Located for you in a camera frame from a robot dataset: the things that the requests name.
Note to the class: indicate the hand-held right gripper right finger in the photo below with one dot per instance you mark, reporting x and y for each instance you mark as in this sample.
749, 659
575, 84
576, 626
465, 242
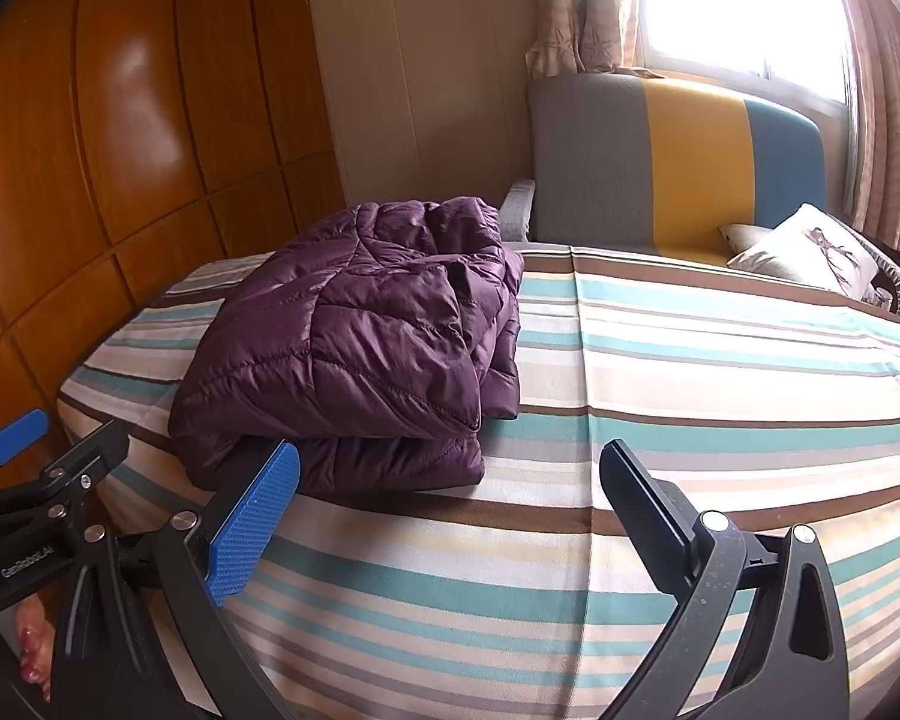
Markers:
645, 502

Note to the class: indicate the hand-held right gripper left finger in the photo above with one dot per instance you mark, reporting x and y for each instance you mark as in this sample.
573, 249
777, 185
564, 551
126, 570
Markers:
255, 517

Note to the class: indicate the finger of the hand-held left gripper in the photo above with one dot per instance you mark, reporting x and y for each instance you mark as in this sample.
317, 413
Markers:
16, 436
86, 457

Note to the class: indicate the purple quilted puffer jacket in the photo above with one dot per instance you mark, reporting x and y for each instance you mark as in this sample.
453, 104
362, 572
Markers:
360, 337

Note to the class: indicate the person's left hand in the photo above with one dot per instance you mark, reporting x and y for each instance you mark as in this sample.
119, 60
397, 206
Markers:
34, 645

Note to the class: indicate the striped bed sheet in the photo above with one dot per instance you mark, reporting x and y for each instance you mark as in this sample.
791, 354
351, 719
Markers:
682, 390

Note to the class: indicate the plain grey pillow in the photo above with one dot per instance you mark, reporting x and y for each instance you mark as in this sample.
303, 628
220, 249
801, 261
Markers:
742, 238

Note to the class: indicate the white printed pillow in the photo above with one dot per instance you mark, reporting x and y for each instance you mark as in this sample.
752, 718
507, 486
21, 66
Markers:
799, 251

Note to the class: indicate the wooden wardrobe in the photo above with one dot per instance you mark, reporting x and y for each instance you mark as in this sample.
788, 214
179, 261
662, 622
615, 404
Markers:
142, 127

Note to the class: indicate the grey rimmed cushion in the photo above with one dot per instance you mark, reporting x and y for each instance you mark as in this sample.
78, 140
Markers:
892, 277

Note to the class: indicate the grey yellow blue armchair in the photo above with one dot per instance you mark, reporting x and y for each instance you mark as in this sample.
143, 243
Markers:
585, 165

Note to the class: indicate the long patterned beige curtain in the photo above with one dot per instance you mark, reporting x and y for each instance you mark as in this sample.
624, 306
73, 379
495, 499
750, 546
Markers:
881, 105

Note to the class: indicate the short patterned beige curtain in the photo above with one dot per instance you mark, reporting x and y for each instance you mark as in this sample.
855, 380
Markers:
585, 7

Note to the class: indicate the bright window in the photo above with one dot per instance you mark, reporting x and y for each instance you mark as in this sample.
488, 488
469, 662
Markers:
742, 7

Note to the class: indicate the grey padded bed rail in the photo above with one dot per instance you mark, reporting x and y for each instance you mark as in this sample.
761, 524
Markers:
516, 206

